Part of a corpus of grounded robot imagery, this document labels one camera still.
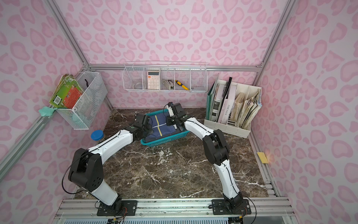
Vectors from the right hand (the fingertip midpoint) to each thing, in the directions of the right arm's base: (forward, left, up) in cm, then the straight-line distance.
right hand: (166, 118), depth 97 cm
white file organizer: (-5, -45, -4) cm, 45 cm away
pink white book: (+4, -42, +9) cm, 43 cm away
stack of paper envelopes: (+3, -53, +5) cm, 53 cm away
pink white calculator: (+18, +8, +18) cm, 27 cm away
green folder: (+5, -29, +15) cm, 33 cm away
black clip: (+12, +50, +22) cm, 56 cm away
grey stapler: (+18, -2, +15) cm, 24 cm away
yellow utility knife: (+19, -10, +14) cm, 26 cm away
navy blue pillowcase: (-5, +4, -1) cm, 6 cm away
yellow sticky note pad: (-20, -66, -17) cm, 72 cm away
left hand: (-8, +11, +1) cm, 13 cm away
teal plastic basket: (-16, -3, -1) cm, 16 cm away
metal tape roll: (+16, +20, +15) cm, 30 cm away
